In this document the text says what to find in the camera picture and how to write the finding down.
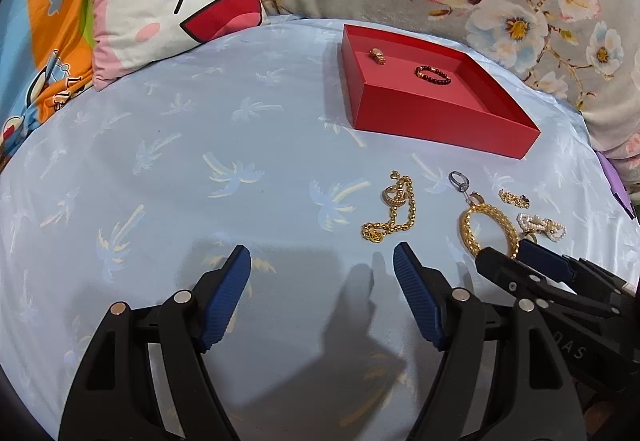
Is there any white pearl bracelet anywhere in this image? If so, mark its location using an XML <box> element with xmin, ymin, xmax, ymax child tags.
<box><xmin>515</xmin><ymin>212</ymin><xmax>568</xmax><ymax>242</ymax></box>

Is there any gold cuff bangle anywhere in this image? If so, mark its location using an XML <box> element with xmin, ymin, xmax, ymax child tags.
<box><xmin>458</xmin><ymin>202</ymin><xmax>520</xmax><ymax>259</ymax></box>

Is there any gold chain black clover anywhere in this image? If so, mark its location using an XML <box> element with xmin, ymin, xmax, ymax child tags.
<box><xmin>498</xmin><ymin>188</ymin><xmax>530</xmax><ymax>209</ymax></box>

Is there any silver hoop earring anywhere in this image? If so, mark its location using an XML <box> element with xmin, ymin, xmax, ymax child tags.
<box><xmin>448</xmin><ymin>171</ymin><xmax>470</xmax><ymax>194</ymax></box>

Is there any black and gold bead bracelet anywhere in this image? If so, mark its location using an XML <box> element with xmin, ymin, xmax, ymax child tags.
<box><xmin>413</xmin><ymin>64</ymin><xmax>452</xmax><ymax>87</ymax></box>

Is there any gold wrist watch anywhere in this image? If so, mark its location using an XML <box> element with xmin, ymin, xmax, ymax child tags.
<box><xmin>369</xmin><ymin>48</ymin><xmax>386</xmax><ymax>65</ymax></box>

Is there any gold hoop earring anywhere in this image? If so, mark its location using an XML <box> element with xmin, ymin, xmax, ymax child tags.
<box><xmin>469</xmin><ymin>192</ymin><xmax>485</xmax><ymax>206</ymax></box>
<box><xmin>382</xmin><ymin>185</ymin><xmax>407</xmax><ymax>208</ymax></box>

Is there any purple object at edge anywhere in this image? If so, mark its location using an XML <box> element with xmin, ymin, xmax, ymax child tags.
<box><xmin>596</xmin><ymin>152</ymin><xmax>637</xmax><ymax>220</ymax></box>

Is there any light blue palm sheet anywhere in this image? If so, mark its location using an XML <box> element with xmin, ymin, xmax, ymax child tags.
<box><xmin>1</xmin><ymin>19</ymin><xmax>639</xmax><ymax>440</ymax></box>

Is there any red open tray box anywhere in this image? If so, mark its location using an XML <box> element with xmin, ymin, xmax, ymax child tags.
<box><xmin>342</xmin><ymin>24</ymin><xmax>540</xmax><ymax>159</ymax></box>

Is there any colourful cartoon bed sheet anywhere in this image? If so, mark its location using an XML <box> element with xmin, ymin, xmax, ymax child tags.
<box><xmin>1</xmin><ymin>0</ymin><xmax>94</xmax><ymax>164</ymax></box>

